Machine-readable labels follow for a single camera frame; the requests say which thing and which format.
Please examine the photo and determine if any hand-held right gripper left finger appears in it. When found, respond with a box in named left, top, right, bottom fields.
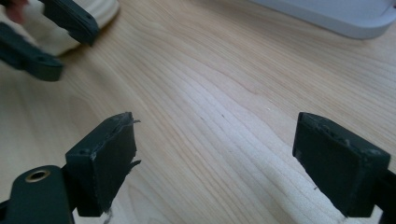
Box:
left=64, top=111, right=142, bottom=217

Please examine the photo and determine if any white shoe rack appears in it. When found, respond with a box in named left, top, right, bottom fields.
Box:
left=248, top=0, right=396, bottom=40

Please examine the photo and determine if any cream clog shoe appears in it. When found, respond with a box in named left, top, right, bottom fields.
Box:
left=0, top=0, right=120, bottom=58

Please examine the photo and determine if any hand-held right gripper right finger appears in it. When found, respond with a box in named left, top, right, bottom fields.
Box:
left=291, top=111, right=392, bottom=218

